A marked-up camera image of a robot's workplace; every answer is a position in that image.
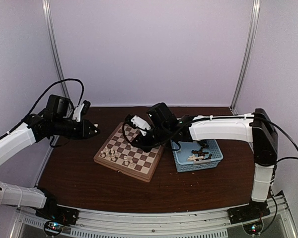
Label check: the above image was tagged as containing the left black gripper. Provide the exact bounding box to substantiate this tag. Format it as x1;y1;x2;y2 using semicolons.
53;117;100;140

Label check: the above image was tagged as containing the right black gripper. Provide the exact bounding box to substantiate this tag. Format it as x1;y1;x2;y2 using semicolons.
131;124;170;153

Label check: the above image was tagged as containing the white queen chess piece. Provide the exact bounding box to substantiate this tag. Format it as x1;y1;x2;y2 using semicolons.
124;156;129;166

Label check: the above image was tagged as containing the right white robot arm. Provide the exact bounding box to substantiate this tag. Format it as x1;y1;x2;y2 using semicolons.
129;103;278;219

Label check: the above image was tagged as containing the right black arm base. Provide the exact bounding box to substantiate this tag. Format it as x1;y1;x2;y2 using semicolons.
227;201;271;224

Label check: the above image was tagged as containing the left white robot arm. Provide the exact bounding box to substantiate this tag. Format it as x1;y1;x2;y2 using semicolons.
0;95;100;220

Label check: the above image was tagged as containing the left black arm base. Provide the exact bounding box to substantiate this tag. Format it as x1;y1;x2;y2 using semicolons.
34;187;79;226

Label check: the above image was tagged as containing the wooden folding chess board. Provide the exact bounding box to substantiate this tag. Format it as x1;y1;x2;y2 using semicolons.
93;123;164;182

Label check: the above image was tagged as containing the white chess pieces pile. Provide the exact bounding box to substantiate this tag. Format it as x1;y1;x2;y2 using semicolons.
187;154;205;162

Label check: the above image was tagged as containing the dark chess pieces pile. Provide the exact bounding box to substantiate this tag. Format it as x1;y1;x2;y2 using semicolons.
191;140;212;159

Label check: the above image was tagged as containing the light blue plastic basket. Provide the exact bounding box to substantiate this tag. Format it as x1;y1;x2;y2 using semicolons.
171;139;224;172

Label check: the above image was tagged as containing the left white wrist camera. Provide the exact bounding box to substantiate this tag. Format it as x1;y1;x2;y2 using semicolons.
72;100;91;122

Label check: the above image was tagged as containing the front aluminium rail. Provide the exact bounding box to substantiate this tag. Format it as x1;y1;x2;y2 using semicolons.
9;195;296;238

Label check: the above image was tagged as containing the left black cable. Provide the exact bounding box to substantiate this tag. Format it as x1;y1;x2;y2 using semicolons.
0;78;85;147

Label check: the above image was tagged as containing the black cable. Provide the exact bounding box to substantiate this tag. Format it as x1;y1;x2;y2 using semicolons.
0;78;85;147
253;113;298;162

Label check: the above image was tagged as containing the left aluminium frame post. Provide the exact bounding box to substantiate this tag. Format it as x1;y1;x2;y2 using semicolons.
41;0;74;111

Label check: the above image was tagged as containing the aluminium frame post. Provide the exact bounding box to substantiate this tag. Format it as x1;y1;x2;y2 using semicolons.
41;0;74;111
230;0;261;114

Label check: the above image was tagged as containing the right black cable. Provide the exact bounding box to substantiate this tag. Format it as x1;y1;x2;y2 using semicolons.
253;113;298;162

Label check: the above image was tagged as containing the right aluminium frame post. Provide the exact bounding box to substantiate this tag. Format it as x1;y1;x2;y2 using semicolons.
230;0;261;114

